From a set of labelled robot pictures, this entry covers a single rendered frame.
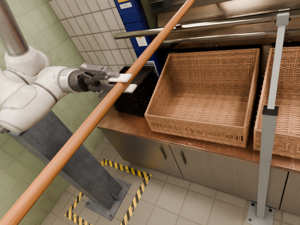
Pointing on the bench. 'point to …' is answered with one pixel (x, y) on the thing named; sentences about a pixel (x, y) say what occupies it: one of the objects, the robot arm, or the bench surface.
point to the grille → (152, 66)
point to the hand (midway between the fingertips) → (122, 82)
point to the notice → (141, 41)
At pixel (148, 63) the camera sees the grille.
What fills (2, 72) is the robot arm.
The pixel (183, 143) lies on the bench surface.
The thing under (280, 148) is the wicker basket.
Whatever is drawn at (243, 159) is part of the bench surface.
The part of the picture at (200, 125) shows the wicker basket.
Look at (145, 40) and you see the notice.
